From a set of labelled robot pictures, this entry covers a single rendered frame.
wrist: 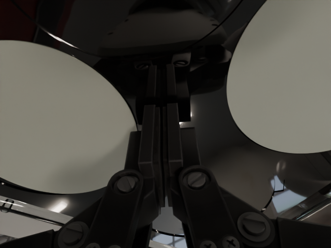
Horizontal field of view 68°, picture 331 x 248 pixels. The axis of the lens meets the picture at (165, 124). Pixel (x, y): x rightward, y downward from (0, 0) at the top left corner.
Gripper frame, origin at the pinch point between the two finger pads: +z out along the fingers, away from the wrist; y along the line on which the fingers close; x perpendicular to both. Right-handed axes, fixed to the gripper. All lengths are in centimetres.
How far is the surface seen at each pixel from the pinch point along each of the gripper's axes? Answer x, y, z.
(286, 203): -7.6, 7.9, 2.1
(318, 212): -12.1, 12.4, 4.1
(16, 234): -23.6, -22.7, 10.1
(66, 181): -3.8, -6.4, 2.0
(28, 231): -22.8, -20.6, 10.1
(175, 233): -10.9, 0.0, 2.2
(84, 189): -4.7, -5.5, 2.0
